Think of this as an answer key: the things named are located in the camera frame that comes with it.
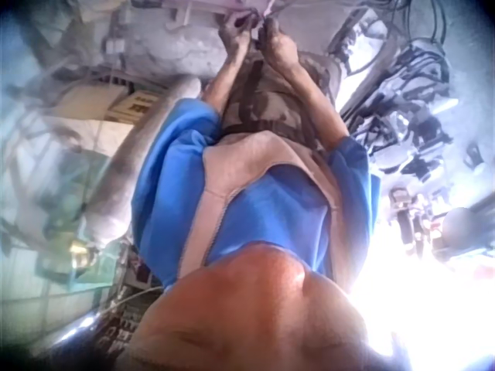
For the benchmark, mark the cluttered metal rack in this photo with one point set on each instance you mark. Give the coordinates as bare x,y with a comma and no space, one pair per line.
127,297

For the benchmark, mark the grey round object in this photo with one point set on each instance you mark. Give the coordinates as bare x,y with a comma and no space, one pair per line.
461,225

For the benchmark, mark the person's legs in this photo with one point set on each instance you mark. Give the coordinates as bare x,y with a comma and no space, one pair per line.
270,100

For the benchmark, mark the cardboard box with printed label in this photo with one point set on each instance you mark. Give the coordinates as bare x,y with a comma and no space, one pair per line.
134,106

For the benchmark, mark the person's right hand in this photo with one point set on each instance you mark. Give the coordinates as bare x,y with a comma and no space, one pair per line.
281,47

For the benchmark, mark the person's left hand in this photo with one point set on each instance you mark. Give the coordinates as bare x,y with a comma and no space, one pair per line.
234,38

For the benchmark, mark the red and black tools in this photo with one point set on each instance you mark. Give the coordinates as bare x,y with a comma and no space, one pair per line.
412,216

